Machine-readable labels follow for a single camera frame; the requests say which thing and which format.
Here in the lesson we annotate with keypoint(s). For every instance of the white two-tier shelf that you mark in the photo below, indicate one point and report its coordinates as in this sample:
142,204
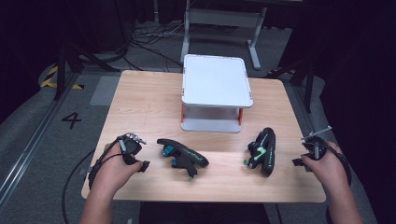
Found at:
214,81

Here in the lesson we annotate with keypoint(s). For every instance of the silver floor rail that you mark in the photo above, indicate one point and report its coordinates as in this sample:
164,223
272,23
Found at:
31,146

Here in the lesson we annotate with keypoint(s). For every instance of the black metal stand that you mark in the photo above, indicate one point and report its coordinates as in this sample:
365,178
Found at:
73,62
303,79

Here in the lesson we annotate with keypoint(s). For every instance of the black tool with green parts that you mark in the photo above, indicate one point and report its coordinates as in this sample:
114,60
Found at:
269,152

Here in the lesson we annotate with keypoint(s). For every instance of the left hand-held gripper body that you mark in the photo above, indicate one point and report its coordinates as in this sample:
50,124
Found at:
131,148

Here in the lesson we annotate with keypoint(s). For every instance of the black tool with blue parts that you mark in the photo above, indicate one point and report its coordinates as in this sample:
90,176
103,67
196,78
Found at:
186,154

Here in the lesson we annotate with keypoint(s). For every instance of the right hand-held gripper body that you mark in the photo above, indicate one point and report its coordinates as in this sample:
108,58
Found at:
316,149

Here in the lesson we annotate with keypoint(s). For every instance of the person's left hand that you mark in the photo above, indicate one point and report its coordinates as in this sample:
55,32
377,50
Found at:
113,172

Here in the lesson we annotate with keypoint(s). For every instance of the person's right hand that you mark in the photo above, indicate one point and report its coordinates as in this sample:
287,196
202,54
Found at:
330,171

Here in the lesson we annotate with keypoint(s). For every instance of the grey metal desk frame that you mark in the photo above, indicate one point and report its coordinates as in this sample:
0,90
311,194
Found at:
222,17

